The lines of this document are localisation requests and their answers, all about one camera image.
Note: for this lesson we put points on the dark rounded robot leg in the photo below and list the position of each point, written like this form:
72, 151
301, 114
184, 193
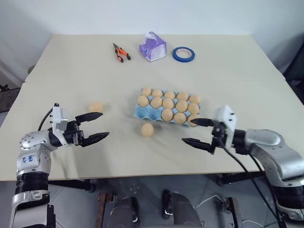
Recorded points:
180, 209
126, 211

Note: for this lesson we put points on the brown egg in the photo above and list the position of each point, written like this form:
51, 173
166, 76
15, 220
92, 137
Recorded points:
193, 108
146, 91
169, 95
179, 118
147, 130
157, 93
182, 96
96, 106
194, 99
143, 101
167, 115
156, 102
168, 103
182, 106
192, 116

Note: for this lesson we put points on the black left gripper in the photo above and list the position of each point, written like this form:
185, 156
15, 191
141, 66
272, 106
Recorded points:
74, 134

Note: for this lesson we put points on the blue egg carton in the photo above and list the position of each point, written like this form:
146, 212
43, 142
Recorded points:
145, 113

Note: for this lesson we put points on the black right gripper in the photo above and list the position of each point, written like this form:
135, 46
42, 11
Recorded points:
217, 137

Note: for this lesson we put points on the orange black pliers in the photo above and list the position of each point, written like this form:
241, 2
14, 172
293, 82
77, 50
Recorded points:
120, 52

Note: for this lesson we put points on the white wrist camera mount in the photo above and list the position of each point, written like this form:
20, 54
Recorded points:
228, 118
59, 118

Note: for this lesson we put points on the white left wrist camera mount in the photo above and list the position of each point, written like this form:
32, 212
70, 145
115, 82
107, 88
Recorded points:
59, 118

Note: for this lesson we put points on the blue tape roll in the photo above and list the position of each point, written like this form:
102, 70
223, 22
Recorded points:
175, 57

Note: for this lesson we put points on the black table frame bar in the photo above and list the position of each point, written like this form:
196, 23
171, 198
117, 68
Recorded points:
71, 184
237, 178

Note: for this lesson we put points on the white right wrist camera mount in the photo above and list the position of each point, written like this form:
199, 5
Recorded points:
228, 118

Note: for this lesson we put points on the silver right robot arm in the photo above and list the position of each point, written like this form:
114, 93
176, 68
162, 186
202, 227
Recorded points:
270, 147

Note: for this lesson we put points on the dark equipment beside table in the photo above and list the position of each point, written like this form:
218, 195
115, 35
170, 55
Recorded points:
9, 97

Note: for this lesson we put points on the purple tissue pack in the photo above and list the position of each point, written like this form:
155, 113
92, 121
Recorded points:
152, 47

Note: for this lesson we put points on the dark chair beside table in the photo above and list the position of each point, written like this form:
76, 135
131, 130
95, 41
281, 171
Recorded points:
295, 71

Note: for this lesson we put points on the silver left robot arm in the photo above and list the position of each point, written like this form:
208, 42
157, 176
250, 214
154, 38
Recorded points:
31, 142

